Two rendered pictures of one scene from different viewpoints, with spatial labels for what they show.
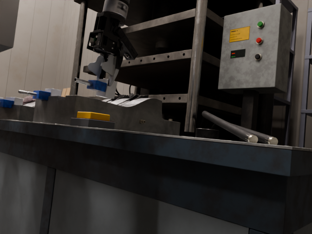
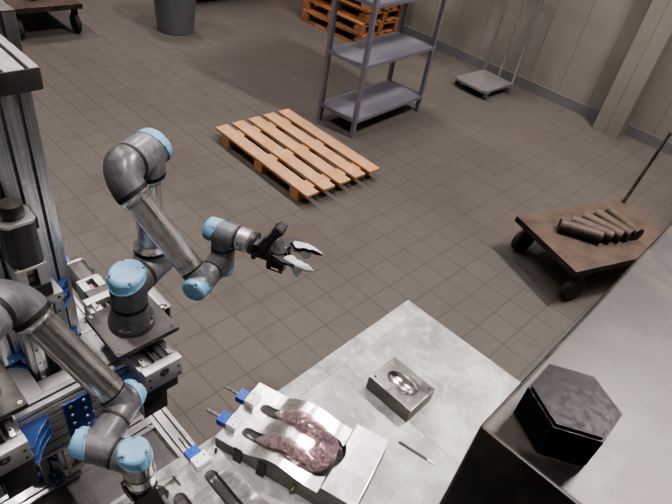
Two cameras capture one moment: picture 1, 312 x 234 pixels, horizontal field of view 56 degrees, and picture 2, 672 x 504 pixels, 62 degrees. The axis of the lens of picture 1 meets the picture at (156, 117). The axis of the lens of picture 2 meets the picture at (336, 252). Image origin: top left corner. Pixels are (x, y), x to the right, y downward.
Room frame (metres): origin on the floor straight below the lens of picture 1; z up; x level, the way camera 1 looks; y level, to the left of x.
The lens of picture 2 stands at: (1.19, -0.55, 2.51)
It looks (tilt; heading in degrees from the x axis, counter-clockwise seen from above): 39 degrees down; 85
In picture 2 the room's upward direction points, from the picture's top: 11 degrees clockwise
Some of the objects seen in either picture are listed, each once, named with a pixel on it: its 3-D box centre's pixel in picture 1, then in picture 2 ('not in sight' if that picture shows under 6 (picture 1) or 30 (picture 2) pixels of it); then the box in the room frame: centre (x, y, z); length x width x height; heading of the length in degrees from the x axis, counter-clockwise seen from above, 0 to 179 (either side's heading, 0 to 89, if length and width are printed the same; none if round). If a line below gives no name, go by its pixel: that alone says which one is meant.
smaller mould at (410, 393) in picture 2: not in sight; (399, 388); (1.65, 0.76, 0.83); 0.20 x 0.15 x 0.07; 137
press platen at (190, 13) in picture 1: (169, 42); not in sight; (2.20, -0.04, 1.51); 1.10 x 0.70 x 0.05; 47
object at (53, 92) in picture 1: (38, 94); (191, 452); (0.95, 0.39, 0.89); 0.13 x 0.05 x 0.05; 137
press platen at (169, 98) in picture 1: (161, 107); not in sight; (2.20, -0.04, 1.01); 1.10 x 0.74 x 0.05; 47
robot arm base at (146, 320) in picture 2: not in sight; (130, 311); (0.67, 0.76, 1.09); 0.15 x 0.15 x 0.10
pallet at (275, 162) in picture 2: not in sight; (295, 153); (1.09, 3.78, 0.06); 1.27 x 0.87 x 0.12; 132
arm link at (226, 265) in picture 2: not in sight; (220, 260); (0.96, 0.79, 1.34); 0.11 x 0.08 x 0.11; 72
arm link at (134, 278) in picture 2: not in sight; (129, 284); (0.68, 0.77, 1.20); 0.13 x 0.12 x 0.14; 72
